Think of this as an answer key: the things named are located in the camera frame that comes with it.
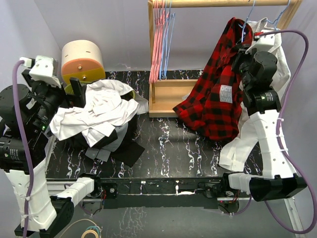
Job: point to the cream cylindrical drum toy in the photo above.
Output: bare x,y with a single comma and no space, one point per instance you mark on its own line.
82,59

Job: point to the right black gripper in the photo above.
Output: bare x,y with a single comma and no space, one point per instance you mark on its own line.
241,55

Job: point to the red black plaid shirt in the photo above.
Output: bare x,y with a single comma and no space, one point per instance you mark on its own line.
213,106

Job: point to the grey garment in pile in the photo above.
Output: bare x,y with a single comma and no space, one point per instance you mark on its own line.
103,148

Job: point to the aluminium frame rail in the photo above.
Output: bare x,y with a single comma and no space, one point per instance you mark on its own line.
276,219

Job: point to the light blue wire hanger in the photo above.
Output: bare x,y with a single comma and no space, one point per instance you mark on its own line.
245,22

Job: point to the wooden clothes rack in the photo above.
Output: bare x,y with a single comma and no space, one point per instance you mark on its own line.
167,93

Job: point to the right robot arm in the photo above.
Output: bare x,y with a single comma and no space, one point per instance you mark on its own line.
279,179

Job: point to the pink wire hanger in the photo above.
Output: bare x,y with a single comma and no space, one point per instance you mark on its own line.
161,26

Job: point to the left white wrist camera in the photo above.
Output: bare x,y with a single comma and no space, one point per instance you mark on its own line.
42,68

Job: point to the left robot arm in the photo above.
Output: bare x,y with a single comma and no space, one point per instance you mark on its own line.
25,118

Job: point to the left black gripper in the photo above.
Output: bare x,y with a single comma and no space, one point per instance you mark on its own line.
66,101

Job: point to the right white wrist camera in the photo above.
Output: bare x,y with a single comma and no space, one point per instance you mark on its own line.
262,43

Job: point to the black garment in pile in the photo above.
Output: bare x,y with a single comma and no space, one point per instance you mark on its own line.
128,153

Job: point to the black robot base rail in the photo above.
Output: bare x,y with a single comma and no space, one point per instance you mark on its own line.
162,192

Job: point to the white shirt on hanger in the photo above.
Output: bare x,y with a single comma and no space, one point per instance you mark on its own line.
235,153

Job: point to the green laundry basket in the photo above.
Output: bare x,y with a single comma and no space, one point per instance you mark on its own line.
128,96

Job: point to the blue hanger holding shirt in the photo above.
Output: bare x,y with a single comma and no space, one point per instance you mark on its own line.
276,21

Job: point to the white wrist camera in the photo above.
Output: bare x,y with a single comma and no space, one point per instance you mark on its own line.
42,68
262,43

